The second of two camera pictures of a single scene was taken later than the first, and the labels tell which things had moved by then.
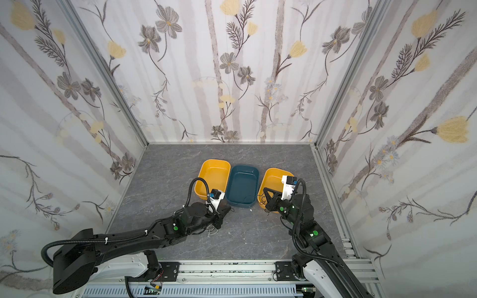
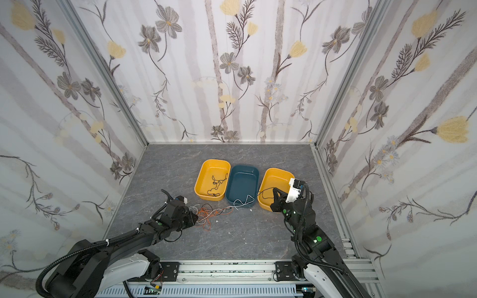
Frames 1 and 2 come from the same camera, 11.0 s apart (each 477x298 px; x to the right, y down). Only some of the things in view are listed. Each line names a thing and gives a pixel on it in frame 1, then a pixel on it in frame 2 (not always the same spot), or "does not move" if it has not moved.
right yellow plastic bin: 272,180 does not move
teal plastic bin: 243,185 does not move
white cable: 208,231 -> 246,199
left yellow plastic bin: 217,174 does not move
